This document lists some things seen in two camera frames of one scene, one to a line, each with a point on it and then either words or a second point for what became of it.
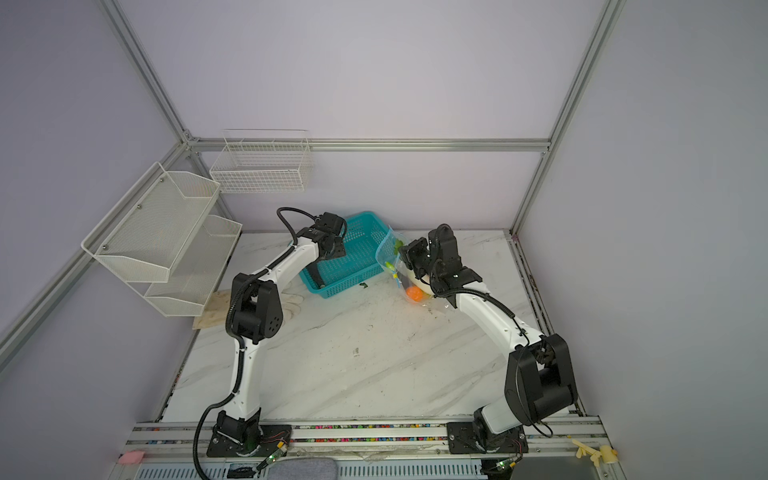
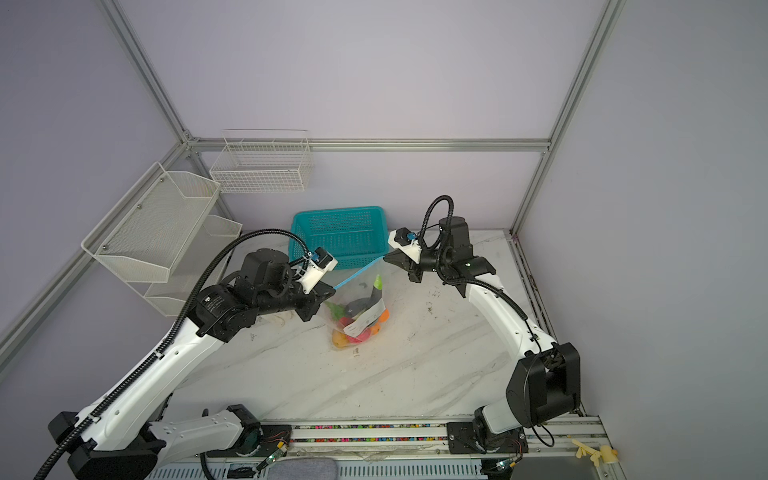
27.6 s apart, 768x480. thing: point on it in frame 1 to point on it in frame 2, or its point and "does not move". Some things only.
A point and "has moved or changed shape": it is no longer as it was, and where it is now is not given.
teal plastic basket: [362, 238] has moved or changed shape
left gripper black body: [338, 250] to [289, 298]
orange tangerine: [415, 293] to [383, 318]
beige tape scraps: [605, 453] does not move
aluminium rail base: [377, 451] does not move
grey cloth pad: [303, 469] does not move
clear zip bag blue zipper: [416, 290] to [359, 308]
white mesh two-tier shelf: [163, 243] does not move
